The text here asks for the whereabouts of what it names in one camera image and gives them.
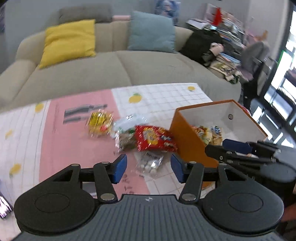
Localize red snack packet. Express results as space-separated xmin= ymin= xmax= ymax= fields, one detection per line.
xmin=134 ymin=126 xmax=178 ymax=152

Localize orange cardboard box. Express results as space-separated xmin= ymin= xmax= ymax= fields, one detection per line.
xmin=170 ymin=100 xmax=267 ymax=168

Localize grey office chair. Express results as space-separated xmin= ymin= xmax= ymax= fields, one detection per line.
xmin=238 ymin=41 xmax=270 ymax=82

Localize white clear snack packet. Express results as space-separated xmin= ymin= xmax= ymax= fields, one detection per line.
xmin=111 ymin=113 xmax=148 ymax=153

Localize pink rolled blanket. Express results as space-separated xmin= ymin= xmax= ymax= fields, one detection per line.
xmin=112 ymin=15 xmax=130 ymax=22

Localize pink white checkered tablecloth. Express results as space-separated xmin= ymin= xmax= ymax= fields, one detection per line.
xmin=0 ymin=82 xmax=213 ymax=241

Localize black backpack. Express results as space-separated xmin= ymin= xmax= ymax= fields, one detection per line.
xmin=180 ymin=29 xmax=224 ymax=68

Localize stack of books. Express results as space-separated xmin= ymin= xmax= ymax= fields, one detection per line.
xmin=216 ymin=53 xmax=241 ymax=68

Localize orange stick snack packet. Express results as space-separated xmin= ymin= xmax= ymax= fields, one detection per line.
xmin=192 ymin=126 xmax=223 ymax=146

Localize beige fabric sofa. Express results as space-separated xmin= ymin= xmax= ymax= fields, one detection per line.
xmin=1 ymin=21 xmax=241 ymax=111

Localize smartphone on stand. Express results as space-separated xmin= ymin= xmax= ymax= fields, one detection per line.
xmin=0 ymin=193 xmax=13 ymax=219

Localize anime print pillow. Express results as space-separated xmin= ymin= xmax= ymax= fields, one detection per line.
xmin=154 ymin=0 xmax=181 ymax=26

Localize grey fuzzy cushion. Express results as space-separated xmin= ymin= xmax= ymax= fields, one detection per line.
xmin=59 ymin=4 xmax=113 ymax=24

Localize yellow waffle snack packet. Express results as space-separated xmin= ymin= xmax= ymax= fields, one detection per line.
xmin=85 ymin=109 xmax=113 ymax=138

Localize cluttered desk shelf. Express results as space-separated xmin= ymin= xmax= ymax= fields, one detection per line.
xmin=186 ymin=4 xmax=245 ymax=48

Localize yellow cushion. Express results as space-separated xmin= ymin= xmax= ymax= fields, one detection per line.
xmin=39 ymin=20 xmax=96 ymax=69

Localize light blue cushion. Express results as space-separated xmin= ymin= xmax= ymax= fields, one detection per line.
xmin=127 ymin=11 xmax=176 ymax=53

